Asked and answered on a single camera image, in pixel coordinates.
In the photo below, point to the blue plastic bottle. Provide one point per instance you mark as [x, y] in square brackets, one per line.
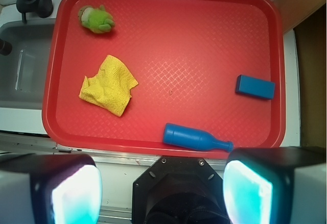
[194, 139]

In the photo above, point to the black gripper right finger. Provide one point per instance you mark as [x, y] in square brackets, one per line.
[276, 185]

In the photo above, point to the grey toy sink basin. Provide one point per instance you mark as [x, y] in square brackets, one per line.
[23, 71]

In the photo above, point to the black sink faucet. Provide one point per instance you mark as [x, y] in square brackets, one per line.
[42, 8]

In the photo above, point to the blue rectangular block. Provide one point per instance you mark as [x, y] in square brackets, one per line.
[251, 86]

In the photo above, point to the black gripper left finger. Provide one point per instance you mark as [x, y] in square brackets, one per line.
[50, 188]

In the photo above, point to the yellow cloth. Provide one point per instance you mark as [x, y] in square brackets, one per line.
[111, 87]

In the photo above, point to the red plastic tray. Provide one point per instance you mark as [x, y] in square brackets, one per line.
[186, 56]

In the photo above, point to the green plush toy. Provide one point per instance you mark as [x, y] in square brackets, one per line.
[97, 20]

